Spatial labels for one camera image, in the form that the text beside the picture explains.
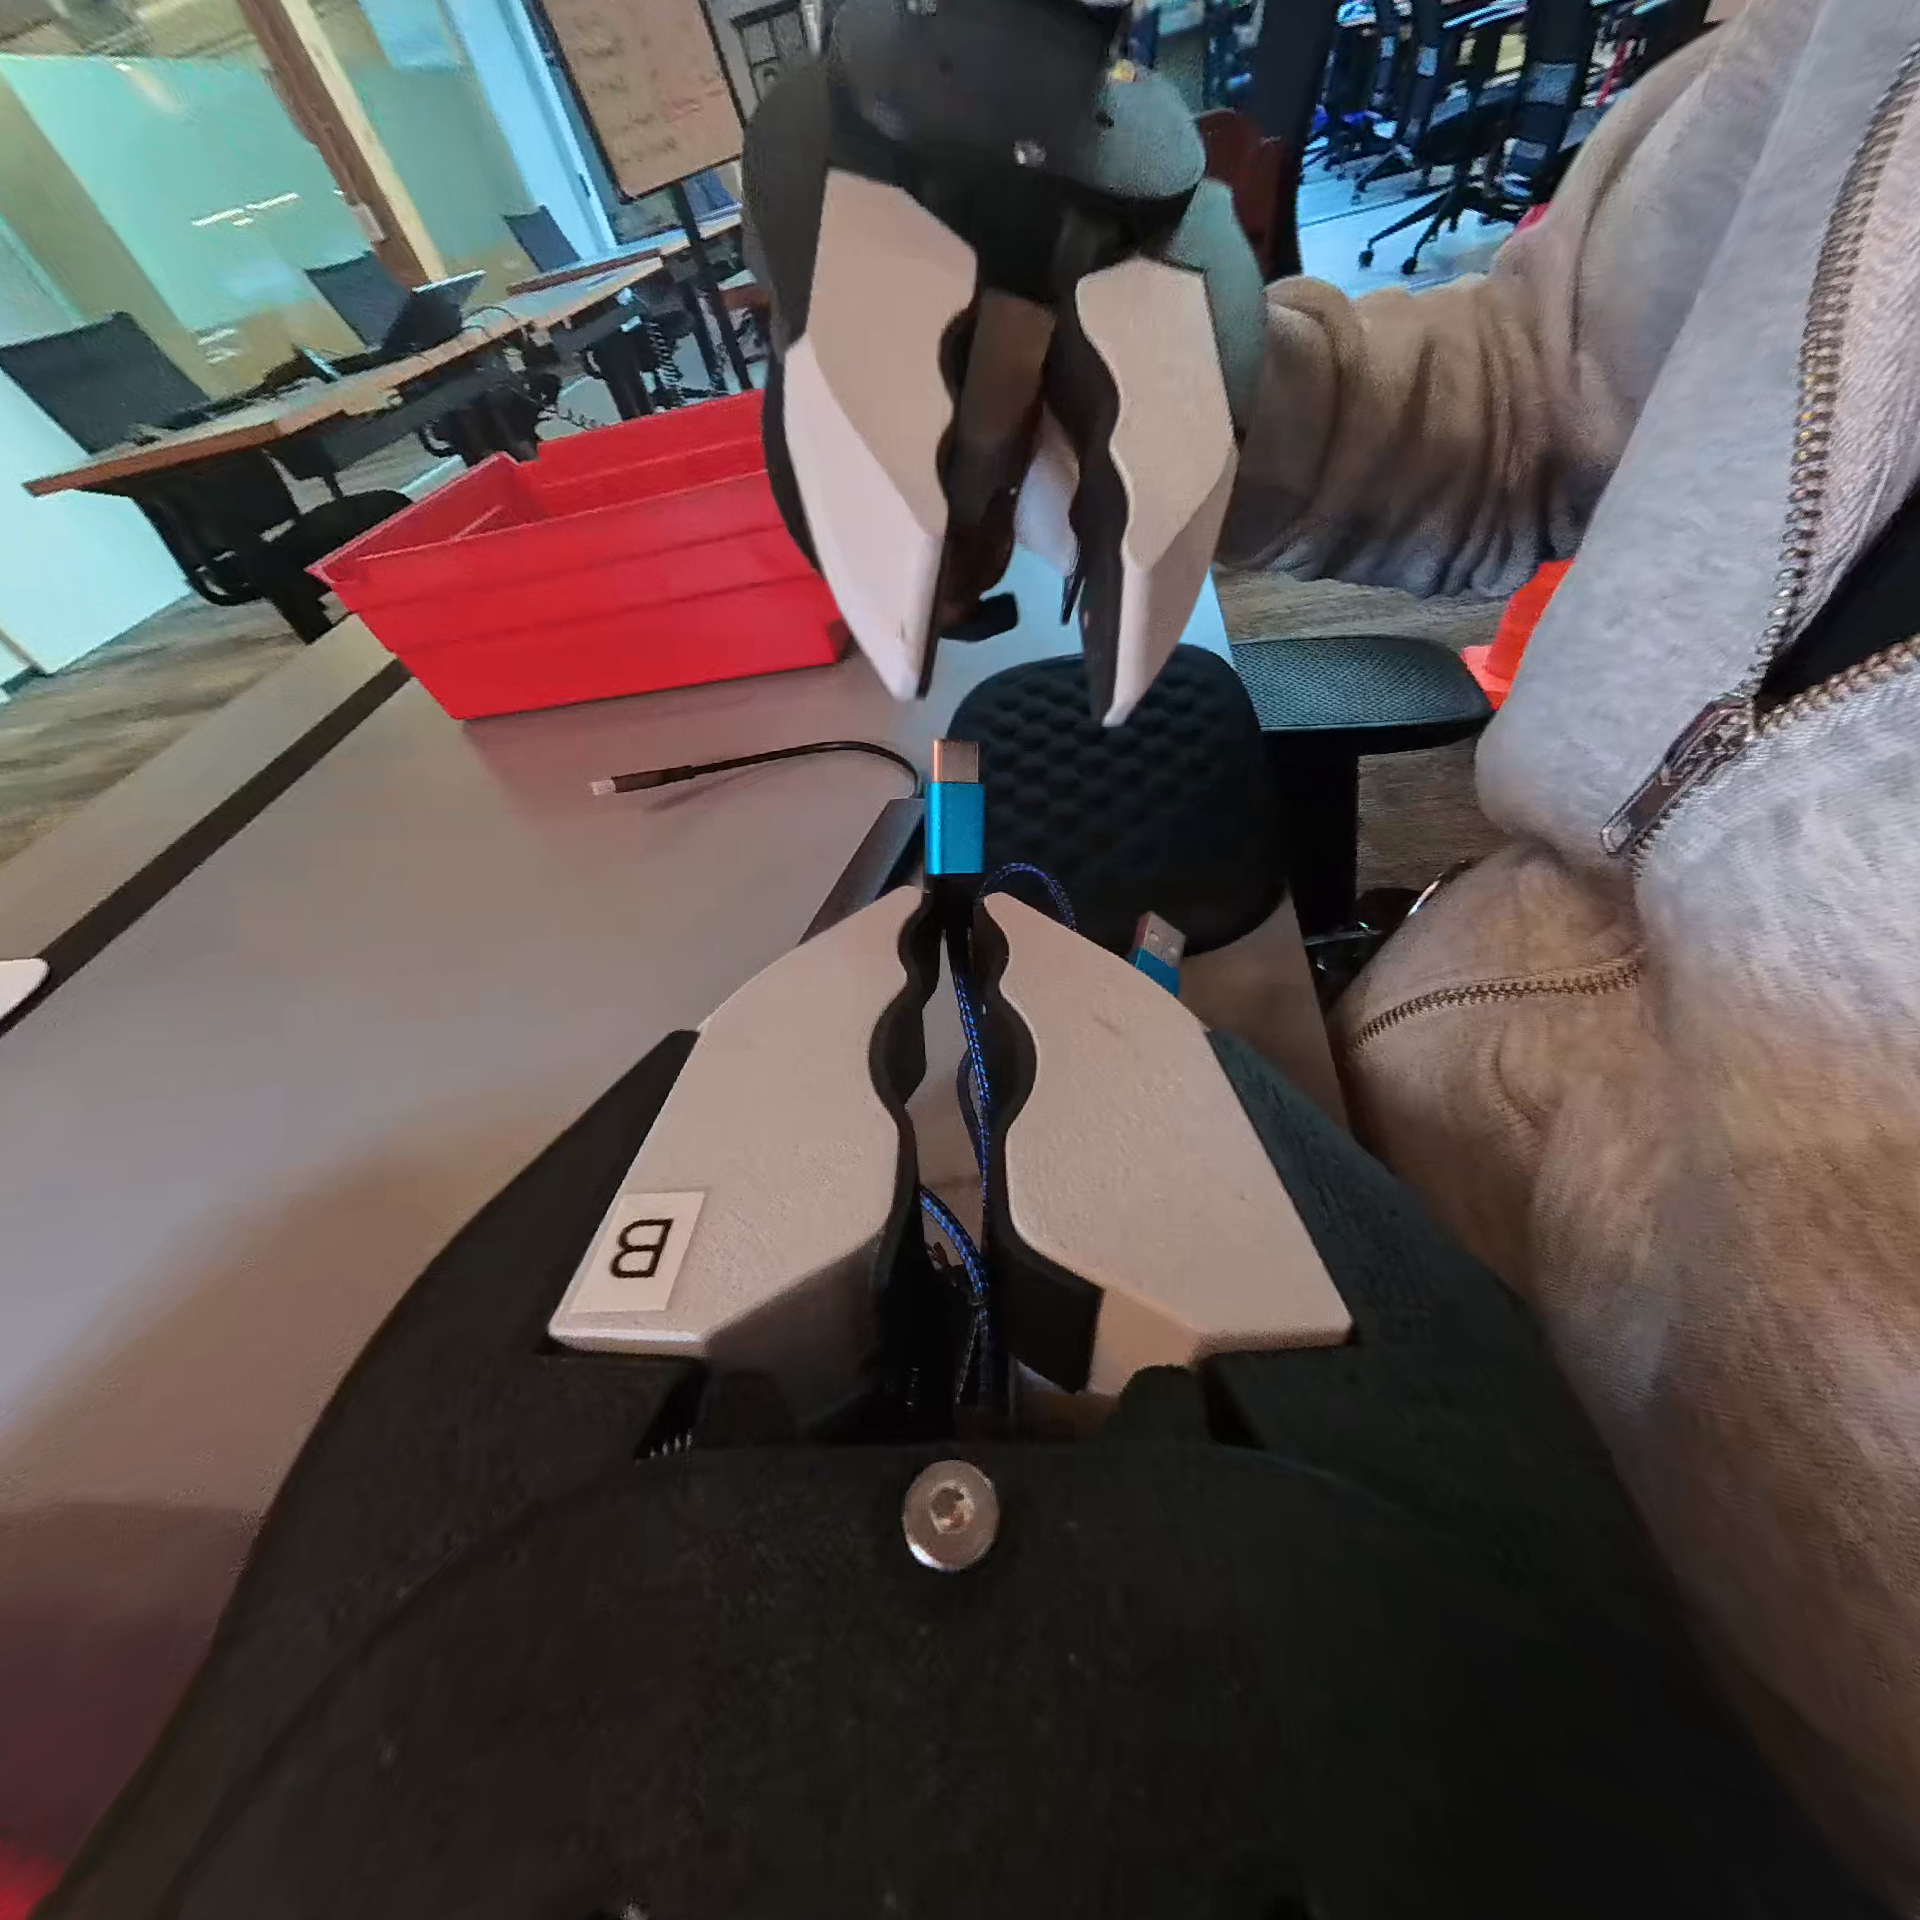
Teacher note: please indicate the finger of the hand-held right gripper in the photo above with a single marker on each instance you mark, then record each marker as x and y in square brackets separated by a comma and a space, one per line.
[877, 453]
[1164, 453]

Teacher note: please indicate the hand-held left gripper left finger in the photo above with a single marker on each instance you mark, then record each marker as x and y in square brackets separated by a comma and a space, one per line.
[766, 1154]

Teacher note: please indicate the wooden office desk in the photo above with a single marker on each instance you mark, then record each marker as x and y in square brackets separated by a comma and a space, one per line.
[633, 278]
[302, 411]

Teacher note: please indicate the row of black office chairs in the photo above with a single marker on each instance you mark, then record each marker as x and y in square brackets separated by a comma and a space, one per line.
[1484, 105]

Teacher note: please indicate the person's right forearm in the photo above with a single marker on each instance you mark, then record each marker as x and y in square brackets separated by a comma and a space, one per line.
[1425, 434]

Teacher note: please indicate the wooden post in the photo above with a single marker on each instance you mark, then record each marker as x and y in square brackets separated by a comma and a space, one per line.
[325, 105]

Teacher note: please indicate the dark laptop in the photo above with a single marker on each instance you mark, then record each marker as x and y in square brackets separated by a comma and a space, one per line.
[436, 309]

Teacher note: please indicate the person's right hand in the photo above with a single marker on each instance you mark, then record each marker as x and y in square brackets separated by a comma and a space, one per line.
[1007, 378]

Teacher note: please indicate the red plastic bin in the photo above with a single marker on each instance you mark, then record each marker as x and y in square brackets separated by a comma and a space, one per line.
[599, 598]

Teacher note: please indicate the orange traffic cone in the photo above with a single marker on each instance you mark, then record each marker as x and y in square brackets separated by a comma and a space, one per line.
[1531, 633]

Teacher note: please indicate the whiteboard on stand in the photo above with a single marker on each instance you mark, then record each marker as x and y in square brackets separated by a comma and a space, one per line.
[645, 89]

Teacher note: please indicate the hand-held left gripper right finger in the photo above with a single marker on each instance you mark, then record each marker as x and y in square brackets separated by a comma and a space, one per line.
[1155, 1170]

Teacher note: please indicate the white sheet stand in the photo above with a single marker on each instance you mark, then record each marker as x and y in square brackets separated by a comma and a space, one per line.
[13, 995]

